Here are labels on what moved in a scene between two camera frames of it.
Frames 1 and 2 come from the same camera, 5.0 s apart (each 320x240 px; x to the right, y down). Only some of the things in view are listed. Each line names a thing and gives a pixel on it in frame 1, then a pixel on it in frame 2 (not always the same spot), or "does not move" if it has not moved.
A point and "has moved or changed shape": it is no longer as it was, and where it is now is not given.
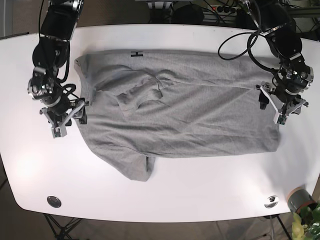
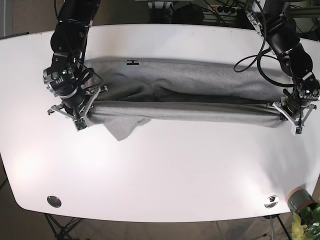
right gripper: (293, 77) -> (297, 104)
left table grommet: (54, 201) does not move
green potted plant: (306, 225) does not move
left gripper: (60, 109) -> (77, 86)
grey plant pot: (299, 197) does not move
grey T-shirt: (141, 105) has moved or changed shape
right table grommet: (271, 202) does not move
